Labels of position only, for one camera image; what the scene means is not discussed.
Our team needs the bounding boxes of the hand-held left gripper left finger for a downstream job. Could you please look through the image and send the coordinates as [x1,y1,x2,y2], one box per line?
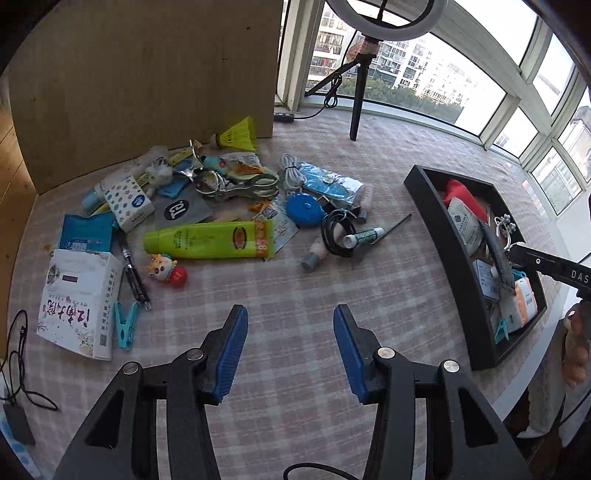
[53,304,250,480]

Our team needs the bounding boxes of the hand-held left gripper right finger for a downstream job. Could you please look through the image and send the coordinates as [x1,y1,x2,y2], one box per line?
[333,304,532,480]

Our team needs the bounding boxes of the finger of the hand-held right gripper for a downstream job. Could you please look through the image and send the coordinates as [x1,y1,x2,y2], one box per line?
[507,243,555,278]

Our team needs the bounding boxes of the dark grey speckled pouch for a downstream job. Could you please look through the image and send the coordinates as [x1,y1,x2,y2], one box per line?
[479,220,517,296]

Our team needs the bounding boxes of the black rectangular tray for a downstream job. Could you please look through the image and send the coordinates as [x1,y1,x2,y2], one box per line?
[404,165,548,371]

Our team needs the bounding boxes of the orange silver snack packet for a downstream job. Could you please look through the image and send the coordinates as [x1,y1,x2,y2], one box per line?
[252,202,298,252]
[222,154,265,178]

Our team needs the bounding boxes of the blue face mask packet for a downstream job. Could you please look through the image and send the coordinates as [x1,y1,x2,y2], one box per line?
[295,161,363,206]

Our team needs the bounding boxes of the pink plaid covered desktop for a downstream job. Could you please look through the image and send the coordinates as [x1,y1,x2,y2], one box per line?
[0,108,568,480]

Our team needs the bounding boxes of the person's right hand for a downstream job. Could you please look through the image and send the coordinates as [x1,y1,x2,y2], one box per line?
[562,300,591,388]

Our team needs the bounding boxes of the white bead toy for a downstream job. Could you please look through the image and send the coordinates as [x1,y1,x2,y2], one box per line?
[493,213,515,250]

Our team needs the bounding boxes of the orange white packet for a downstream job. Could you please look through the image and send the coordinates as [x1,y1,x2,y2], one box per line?
[501,277,539,330]

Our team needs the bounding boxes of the blue white card packet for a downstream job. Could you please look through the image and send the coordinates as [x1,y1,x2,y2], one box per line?
[473,258,503,302]

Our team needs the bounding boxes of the white grey sachet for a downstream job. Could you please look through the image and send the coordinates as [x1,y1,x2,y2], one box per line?
[447,198,485,256]

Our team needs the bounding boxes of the red cloth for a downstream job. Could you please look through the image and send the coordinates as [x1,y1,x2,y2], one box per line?
[442,179,490,222]

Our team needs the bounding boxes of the small red toy figurine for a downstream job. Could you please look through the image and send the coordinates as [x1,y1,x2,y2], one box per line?
[147,253,188,286]

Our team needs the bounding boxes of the pink bottle grey cap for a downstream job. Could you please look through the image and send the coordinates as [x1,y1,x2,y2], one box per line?
[353,184,375,221]
[301,222,345,271]

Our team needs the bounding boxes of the person's white fleece clothing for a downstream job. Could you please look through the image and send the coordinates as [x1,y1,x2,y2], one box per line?
[517,318,573,439]

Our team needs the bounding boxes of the green squeeze tube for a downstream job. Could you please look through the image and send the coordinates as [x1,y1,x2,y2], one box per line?
[143,220,278,260]

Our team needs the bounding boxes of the small white green tube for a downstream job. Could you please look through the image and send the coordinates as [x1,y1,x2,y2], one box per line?
[342,227,385,245]

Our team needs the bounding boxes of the black pen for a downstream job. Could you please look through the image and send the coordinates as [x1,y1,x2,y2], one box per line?
[116,230,152,311]

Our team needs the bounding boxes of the thin black stick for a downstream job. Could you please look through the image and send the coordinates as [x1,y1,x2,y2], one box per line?
[353,213,413,269]

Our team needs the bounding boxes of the blue tape measure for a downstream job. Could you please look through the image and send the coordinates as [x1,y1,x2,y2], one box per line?
[285,193,324,228]

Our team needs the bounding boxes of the grey flat pouch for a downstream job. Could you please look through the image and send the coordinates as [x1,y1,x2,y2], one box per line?
[154,190,214,227]

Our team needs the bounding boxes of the large white paper packet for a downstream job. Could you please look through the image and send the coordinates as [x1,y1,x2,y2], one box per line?
[37,249,124,361]

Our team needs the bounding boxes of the large metal spring clamp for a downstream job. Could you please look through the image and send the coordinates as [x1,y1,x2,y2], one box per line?
[191,168,280,201]

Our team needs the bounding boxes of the blue plastic tag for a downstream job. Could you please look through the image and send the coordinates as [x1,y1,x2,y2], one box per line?
[159,159,192,197]

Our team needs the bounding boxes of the white patterned tissue packet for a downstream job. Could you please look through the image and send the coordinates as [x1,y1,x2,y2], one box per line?
[102,178,155,232]

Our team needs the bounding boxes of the blue wet wipes packet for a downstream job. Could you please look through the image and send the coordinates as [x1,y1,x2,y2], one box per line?
[59,213,116,254]

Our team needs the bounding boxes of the yellow plastic strip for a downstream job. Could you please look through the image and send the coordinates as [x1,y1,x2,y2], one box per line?
[168,145,199,164]

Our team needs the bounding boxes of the white plastic packet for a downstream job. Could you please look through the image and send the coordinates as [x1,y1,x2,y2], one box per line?
[95,145,169,195]

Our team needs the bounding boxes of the apartment buildings outside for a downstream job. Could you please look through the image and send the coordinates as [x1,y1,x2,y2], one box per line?
[307,4,467,107]

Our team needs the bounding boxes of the yellow shuttlecock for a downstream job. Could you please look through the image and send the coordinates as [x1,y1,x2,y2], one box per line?
[210,116,259,152]

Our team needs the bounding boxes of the black power adapter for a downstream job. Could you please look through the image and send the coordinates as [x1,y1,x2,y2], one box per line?
[2,401,37,446]

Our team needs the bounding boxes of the wooden cabinet side panel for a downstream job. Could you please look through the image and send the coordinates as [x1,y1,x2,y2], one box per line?
[0,106,38,356]

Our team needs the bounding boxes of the large light wooden board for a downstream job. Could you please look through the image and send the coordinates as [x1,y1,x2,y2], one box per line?
[9,0,284,195]

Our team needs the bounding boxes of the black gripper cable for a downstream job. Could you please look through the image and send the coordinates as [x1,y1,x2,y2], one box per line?
[283,463,365,480]

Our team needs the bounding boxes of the black coiled cable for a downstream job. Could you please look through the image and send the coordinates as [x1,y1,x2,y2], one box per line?
[321,210,360,259]

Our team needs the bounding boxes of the white coiled cable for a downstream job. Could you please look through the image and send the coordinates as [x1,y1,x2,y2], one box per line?
[278,154,303,192]

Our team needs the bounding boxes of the thin black adapter cable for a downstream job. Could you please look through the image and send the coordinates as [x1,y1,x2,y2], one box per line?
[0,310,60,412]

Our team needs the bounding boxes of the white window frame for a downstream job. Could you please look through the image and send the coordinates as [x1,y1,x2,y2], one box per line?
[277,0,591,217]

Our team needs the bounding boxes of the ring light with black tripod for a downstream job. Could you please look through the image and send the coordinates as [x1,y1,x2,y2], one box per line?
[305,0,448,141]

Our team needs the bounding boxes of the black ring light cable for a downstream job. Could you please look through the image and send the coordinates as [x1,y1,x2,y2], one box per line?
[295,69,345,121]

